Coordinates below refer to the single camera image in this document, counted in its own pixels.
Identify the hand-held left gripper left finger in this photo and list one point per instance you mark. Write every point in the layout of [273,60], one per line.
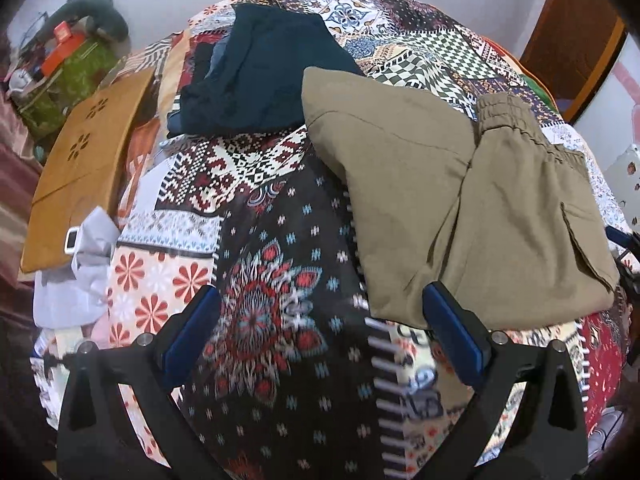
[192,330]

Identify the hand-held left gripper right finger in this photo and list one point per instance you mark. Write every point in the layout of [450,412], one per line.
[452,332]

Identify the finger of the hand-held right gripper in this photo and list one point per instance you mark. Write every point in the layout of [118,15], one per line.
[625,255]

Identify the khaki pants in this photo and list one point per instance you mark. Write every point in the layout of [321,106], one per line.
[450,195]

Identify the dark navy pants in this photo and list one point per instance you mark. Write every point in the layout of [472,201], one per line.
[260,75]

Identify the white suitcase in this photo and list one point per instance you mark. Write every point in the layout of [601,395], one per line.
[625,170]

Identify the patchwork printed bed blanket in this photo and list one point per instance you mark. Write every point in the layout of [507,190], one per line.
[280,260]

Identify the white crumpled paper pile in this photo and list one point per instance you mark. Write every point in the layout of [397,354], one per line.
[75,275]

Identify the white heart-sticker wardrobe door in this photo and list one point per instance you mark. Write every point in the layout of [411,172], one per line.
[620,110]

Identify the wooden lap desk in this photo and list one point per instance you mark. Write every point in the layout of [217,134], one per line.
[80,170]

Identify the brown wooden door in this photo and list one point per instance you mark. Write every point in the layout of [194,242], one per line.
[575,35]

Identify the green fabric bag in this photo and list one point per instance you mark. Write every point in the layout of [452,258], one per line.
[60,85]

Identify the red box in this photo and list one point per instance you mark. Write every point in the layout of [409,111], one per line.
[62,45]

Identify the grey neck pillow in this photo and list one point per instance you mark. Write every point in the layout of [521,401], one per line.
[97,12]

